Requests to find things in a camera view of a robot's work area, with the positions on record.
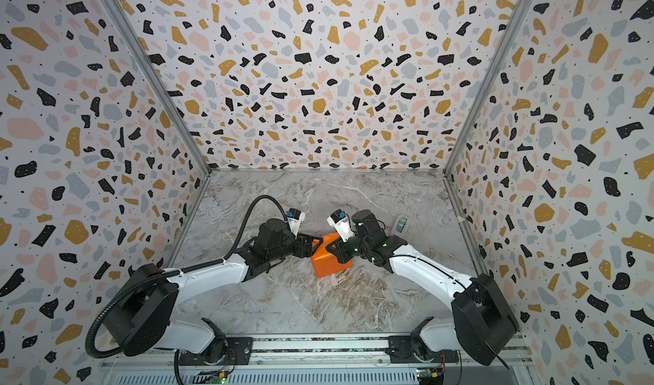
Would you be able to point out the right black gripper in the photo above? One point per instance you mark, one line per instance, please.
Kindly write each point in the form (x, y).
(340, 250)

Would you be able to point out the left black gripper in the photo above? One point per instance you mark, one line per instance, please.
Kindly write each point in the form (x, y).
(309, 250)

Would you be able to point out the white tape dispenser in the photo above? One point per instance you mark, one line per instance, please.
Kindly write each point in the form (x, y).
(401, 226)

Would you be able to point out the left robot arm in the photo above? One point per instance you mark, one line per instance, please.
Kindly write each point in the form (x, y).
(138, 318)

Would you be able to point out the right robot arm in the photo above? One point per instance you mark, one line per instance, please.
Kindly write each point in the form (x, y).
(481, 322)

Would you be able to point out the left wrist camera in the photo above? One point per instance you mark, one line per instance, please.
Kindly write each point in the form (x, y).
(295, 217)

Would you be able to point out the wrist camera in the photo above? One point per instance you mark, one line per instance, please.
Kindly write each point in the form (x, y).
(295, 217)
(340, 221)

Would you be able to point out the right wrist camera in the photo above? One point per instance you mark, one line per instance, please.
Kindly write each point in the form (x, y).
(340, 221)

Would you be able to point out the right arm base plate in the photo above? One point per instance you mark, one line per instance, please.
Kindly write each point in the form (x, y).
(408, 349)

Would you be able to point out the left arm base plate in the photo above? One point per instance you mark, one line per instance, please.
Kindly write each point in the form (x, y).
(232, 351)

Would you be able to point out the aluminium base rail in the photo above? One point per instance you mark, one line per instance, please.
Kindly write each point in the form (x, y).
(355, 358)

